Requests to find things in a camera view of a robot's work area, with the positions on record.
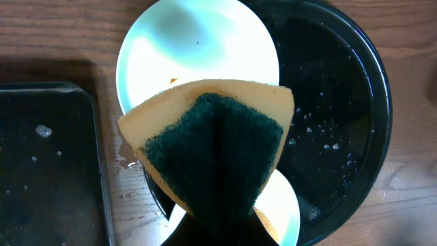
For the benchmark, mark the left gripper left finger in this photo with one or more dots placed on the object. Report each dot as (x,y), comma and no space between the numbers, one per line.
(188,233)

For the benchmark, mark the rectangular black tray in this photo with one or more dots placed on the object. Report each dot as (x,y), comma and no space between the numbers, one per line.
(54,185)

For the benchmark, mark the green and yellow sponge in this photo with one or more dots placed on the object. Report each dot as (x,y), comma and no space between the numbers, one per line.
(212,145)

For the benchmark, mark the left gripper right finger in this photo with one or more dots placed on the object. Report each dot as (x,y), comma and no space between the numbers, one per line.
(253,232)

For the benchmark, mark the light blue plate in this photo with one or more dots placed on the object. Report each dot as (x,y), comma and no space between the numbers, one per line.
(277,207)
(178,41)

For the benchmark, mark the round black tray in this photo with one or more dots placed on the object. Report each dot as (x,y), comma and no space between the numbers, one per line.
(341,129)

